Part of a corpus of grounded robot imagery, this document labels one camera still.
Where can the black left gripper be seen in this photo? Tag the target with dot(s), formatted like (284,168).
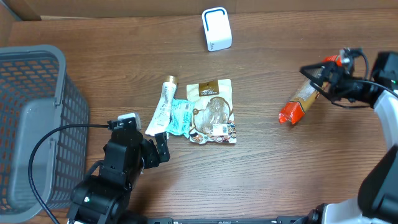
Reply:
(149,152)

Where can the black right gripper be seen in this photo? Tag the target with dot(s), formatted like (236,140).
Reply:
(330,81)

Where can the white Pantene tube gold cap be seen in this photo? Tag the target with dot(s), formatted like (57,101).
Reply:
(161,116)

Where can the teal snack packet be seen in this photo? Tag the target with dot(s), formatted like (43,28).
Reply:
(180,118)

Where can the beige dried fruit pouch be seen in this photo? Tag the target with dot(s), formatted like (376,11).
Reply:
(213,114)

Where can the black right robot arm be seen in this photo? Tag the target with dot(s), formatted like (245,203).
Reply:
(376,201)

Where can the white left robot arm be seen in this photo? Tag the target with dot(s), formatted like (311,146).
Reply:
(103,195)

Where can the white barcode scanner stand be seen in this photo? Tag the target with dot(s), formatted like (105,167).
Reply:
(217,29)

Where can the grey plastic shopping basket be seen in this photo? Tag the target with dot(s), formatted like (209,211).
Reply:
(44,131)

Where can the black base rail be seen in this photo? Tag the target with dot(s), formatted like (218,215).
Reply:
(278,220)

